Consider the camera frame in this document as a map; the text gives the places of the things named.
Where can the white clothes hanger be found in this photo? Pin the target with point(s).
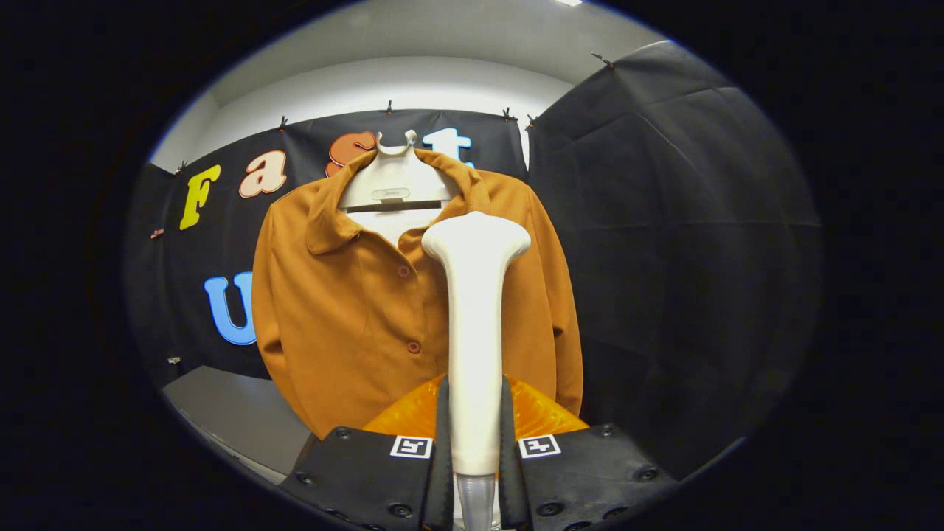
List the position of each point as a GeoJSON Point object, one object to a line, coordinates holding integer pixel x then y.
{"type": "Point", "coordinates": [391, 181]}

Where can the black backdrop cloth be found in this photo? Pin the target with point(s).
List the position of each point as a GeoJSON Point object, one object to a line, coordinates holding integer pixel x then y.
{"type": "Point", "coordinates": [664, 258]}

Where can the orange button shirt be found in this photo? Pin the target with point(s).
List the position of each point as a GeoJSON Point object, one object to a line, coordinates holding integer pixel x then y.
{"type": "Point", "coordinates": [346, 317]}

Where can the white garment steamer head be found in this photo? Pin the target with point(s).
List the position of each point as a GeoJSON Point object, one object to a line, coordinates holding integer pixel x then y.
{"type": "Point", "coordinates": [476, 332]}

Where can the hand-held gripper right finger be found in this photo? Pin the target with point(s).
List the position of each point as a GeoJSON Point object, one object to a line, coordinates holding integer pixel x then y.
{"type": "Point", "coordinates": [509, 487]}

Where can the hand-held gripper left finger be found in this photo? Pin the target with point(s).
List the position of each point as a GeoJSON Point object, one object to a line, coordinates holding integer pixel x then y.
{"type": "Point", "coordinates": [442, 487]}

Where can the grey cabinet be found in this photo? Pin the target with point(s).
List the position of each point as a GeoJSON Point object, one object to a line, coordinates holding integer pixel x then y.
{"type": "Point", "coordinates": [236, 413]}

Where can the row of black cloth clips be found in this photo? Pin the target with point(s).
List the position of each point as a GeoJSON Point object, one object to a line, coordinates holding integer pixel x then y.
{"type": "Point", "coordinates": [389, 108]}

